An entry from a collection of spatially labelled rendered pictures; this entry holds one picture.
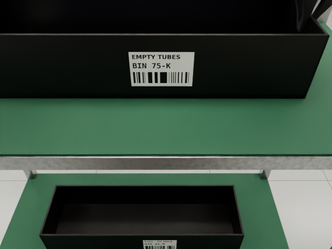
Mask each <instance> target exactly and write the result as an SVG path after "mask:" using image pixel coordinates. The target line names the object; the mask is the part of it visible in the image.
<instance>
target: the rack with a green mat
mask: <svg viewBox="0 0 332 249"><path fill-rule="evenodd" d="M331 9H332V6H331V7H329V8H328V9H327V10H326V11H325V12H324V13H323V14H322V15H321V16H320V17H319V18H318V19H317V21H318V22H319V24H320V25H321V26H322V27H323V28H324V29H325V30H326V31H327V33H328V34H329V35H330V37H329V40H328V42H327V45H326V47H325V50H324V52H323V55H322V57H321V60H320V62H319V65H318V68H317V70H316V73H315V75H314V78H313V80H312V82H311V85H310V87H309V90H308V92H307V95H306V97H305V99H157V98H0V170H23V172H24V174H25V176H26V177H27V182H26V184H25V186H24V189H23V191H22V194H21V196H20V198H19V201H18V203H17V205H16V208H15V210H14V213H13V215H12V217H11V220H10V222H9V224H8V227H7V229H6V232H5V234H4V236H3V239H2V241H1V243H0V249H46V247H45V245H44V243H43V242H42V240H41V238H40V237H39V235H40V232H41V228H42V225H43V222H44V219H45V216H46V213H47V210H48V207H49V204H50V201H51V198H52V195H53V191H54V188H55V185H234V187H235V192H236V197H237V201H238V206H239V211H240V216H241V221H242V226H243V231H244V238H243V241H242V244H241V246H240V249H290V247H289V244H288V241H287V238H286V235H285V232H284V228H283V225H282V222H281V219H280V216H279V212H278V209H277V206H276V203H275V200H274V196H273V193H272V190H271V187H270V184H269V180H268V178H269V175H270V172H271V170H332V30H331V29H330V28H329V27H328V26H327V24H326V23H327V20H328V17H329V15H330V12H331ZM36 170H260V171H259V173H37V171H36Z"/></svg>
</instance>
